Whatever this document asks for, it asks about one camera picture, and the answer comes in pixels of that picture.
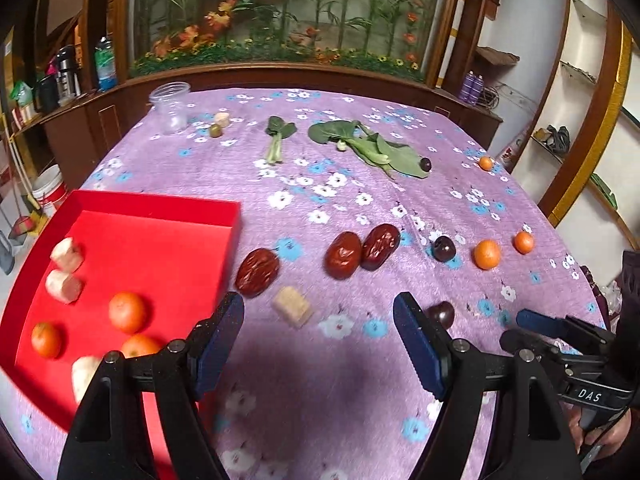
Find clear plastic cup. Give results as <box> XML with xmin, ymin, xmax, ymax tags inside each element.
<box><xmin>149</xmin><ymin>81</ymin><xmax>191</xmax><ymax>134</ymax></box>

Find beige sugarcane chunk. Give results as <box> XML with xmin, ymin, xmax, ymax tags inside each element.
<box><xmin>46</xmin><ymin>270</ymin><xmax>82</xmax><ymax>304</ymax></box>
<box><xmin>50</xmin><ymin>237</ymin><xmax>84</xmax><ymax>273</ymax></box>
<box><xmin>272</xmin><ymin>286</ymin><xmax>314</xmax><ymax>328</ymax></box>

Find steel thermos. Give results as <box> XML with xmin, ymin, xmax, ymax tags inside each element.
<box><xmin>55</xmin><ymin>44</ymin><xmax>81</xmax><ymax>106</ymax></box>

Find flower garden wall picture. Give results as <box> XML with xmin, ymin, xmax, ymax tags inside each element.
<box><xmin>127</xmin><ymin>0</ymin><xmax>440</xmax><ymax>80</ymax></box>

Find right hand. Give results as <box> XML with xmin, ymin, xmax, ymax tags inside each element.
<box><xmin>565</xmin><ymin>404</ymin><xmax>632</xmax><ymax>460</ymax></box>

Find small bok choy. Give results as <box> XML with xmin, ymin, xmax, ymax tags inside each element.
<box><xmin>265</xmin><ymin>116</ymin><xmax>297</xmax><ymax>165</ymax></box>

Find dark plum on leaf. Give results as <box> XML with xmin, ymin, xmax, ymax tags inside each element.
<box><xmin>420</xmin><ymin>157</ymin><xmax>432</xmax><ymax>172</ymax></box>

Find orange tangerine in tray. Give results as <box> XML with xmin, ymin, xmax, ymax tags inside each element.
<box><xmin>120</xmin><ymin>334</ymin><xmax>160</xmax><ymax>359</ymax></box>
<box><xmin>30</xmin><ymin>322</ymin><xmax>64</xmax><ymax>360</ymax></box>

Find green label bottle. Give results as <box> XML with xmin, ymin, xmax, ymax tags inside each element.
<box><xmin>94</xmin><ymin>36</ymin><xmax>117</xmax><ymax>91</ymax></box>

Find small far kumquat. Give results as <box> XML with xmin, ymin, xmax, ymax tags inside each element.
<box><xmin>478</xmin><ymin>156</ymin><xmax>494</xmax><ymax>171</ymax></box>

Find red tray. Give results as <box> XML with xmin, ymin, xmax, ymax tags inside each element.
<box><xmin>1</xmin><ymin>191</ymin><xmax>244</xmax><ymax>479</ymax></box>

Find green olive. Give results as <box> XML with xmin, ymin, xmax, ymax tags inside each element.
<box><xmin>209</xmin><ymin>124</ymin><xmax>224</xmax><ymax>138</ymax></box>

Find red date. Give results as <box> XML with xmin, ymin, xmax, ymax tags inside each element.
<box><xmin>360</xmin><ymin>223</ymin><xmax>400</xmax><ymax>271</ymax></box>
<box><xmin>323</xmin><ymin>231</ymin><xmax>362</xmax><ymax>280</ymax></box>
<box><xmin>234</xmin><ymin>248</ymin><xmax>280</xmax><ymax>297</ymax></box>

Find large bok choy leaves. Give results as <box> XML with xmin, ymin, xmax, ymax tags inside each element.
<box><xmin>307</xmin><ymin>119</ymin><xmax>431</xmax><ymax>180</ymax></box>

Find wooden cabinet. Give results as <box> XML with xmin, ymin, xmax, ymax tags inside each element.
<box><xmin>21</xmin><ymin>0</ymin><xmax>151</xmax><ymax>190</ymax></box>

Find orange tangerine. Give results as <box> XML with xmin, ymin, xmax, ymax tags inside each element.
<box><xmin>30</xmin><ymin>322</ymin><xmax>64</xmax><ymax>360</ymax></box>
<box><xmin>513</xmin><ymin>231</ymin><xmax>535</xmax><ymax>255</ymax></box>
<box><xmin>120</xmin><ymin>334</ymin><xmax>160</xmax><ymax>359</ymax></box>
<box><xmin>108</xmin><ymin>292</ymin><xmax>149</xmax><ymax>334</ymax></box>
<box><xmin>473</xmin><ymin>240</ymin><xmax>501</xmax><ymax>271</ymax></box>

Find white bucket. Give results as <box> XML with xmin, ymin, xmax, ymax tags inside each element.
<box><xmin>32</xmin><ymin>164</ymin><xmax>68</xmax><ymax>218</ymax></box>

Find purple floral tablecloth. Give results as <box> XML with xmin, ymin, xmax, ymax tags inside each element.
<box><xmin>8</xmin><ymin>88</ymin><xmax>612</xmax><ymax>480</ymax></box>

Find small beige chunk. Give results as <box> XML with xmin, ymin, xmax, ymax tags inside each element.
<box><xmin>214</xmin><ymin>112</ymin><xmax>230</xmax><ymax>128</ymax></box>

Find purple spray cans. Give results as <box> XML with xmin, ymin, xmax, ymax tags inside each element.
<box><xmin>458</xmin><ymin>70</ymin><xmax>485</xmax><ymax>106</ymax></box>

